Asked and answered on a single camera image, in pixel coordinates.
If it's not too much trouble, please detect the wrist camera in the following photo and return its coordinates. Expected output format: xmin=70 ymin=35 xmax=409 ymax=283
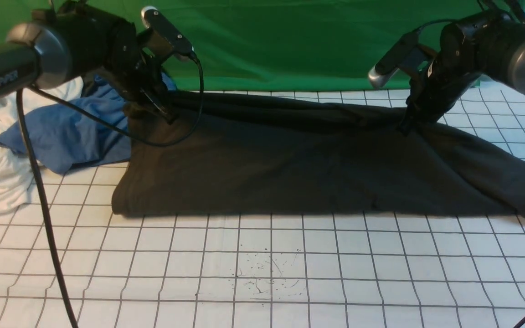
xmin=367 ymin=31 xmax=427 ymax=90
xmin=140 ymin=6 xmax=197 ymax=62

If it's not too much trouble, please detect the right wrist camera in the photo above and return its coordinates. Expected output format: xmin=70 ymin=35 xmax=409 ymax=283
xmin=367 ymin=31 xmax=427 ymax=90

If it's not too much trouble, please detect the blue crumpled shirt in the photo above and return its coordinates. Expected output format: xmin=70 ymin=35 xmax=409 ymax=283
xmin=0 ymin=73 xmax=177 ymax=174

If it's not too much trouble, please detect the white crumpled garment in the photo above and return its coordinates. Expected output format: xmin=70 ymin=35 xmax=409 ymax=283
xmin=0 ymin=77 xmax=84 ymax=214

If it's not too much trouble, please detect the white grid tablecloth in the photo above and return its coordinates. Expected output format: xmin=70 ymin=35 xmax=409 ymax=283
xmin=0 ymin=87 xmax=525 ymax=328

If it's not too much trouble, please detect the green backdrop cloth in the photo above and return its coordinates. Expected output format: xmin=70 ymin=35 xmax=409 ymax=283
xmin=0 ymin=0 xmax=481 ymax=91

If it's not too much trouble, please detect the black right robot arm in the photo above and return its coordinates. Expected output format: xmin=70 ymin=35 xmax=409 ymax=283
xmin=398 ymin=0 xmax=525 ymax=134

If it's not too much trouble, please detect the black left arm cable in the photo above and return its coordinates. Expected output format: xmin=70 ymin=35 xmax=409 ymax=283
xmin=15 ymin=55 xmax=205 ymax=328

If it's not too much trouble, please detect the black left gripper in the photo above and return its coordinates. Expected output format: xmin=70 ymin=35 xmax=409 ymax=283
xmin=103 ymin=27 xmax=176 ymax=124

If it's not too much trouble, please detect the dark gray long-sleeve top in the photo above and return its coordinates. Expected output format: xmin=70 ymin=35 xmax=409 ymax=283
xmin=111 ymin=93 xmax=525 ymax=217

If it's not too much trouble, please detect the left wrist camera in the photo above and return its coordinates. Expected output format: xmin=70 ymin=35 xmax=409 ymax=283
xmin=140 ymin=6 xmax=197 ymax=62

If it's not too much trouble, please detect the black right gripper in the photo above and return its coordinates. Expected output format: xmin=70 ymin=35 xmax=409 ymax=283
xmin=397 ymin=46 xmax=477 ymax=135

